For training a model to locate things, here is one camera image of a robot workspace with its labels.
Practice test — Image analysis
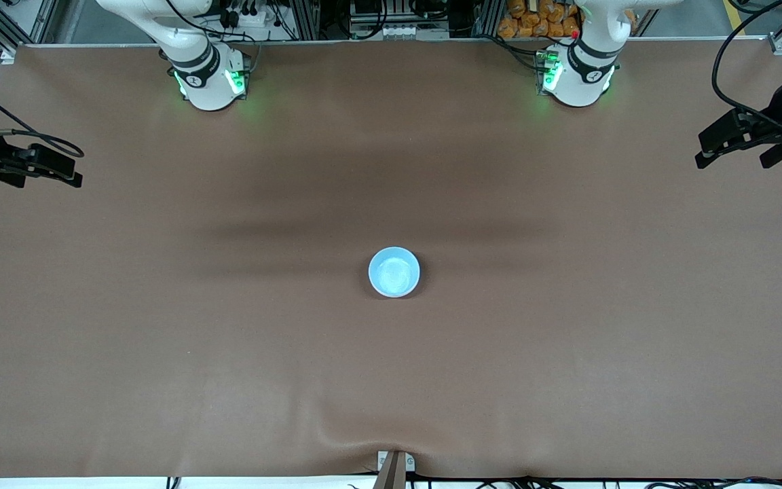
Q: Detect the light blue bowl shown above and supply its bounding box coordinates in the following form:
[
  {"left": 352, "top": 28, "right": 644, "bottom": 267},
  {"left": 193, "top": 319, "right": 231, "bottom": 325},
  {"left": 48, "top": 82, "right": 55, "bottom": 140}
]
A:
[{"left": 368, "top": 246, "right": 422, "bottom": 299}]

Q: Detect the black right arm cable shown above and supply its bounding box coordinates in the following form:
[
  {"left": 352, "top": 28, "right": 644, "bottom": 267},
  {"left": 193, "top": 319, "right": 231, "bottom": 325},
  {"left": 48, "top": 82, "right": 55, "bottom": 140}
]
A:
[{"left": 0, "top": 76, "right": 85, "bottom": 160}]

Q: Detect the pile of orange objects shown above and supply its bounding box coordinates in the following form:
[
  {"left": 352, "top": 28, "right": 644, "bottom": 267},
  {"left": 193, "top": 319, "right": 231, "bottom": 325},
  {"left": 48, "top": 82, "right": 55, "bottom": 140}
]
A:
[{"left": 498, "top": 0, "right": 582, "bottom": 40}]

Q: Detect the black and white control box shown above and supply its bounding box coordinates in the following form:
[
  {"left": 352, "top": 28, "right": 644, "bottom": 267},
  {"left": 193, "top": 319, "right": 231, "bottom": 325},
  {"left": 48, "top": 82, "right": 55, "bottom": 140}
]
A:
[{"left": 349, "top": 0, "right": 451, "bottom": 40}]

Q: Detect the brown table cloth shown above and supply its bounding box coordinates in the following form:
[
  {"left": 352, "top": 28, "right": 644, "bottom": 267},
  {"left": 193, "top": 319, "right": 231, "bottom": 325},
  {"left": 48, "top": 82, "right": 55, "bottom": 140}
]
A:
[{"left": 0, "top": 37, "right": 782, "bottom": 480}]

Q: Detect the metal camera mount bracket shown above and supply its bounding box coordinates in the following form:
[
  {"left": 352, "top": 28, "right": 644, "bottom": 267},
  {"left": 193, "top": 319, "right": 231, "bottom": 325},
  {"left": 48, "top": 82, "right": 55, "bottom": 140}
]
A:
[{"left": 376, "top": 450, "right": 417, "bottom": 489}]

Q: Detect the aluminium frame profile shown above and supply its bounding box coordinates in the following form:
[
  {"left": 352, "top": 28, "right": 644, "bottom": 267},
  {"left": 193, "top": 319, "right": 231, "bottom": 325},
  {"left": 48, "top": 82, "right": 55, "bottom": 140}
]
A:
[{"left": 0, "top": 0, "right": 59, "bottom": 56}]

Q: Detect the white power strip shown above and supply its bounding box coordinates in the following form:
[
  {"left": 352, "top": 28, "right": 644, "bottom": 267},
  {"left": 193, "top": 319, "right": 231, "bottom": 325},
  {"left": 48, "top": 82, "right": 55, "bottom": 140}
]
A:
[{"left": 218, "top": 0, "right": 264, "bottom": 29}]

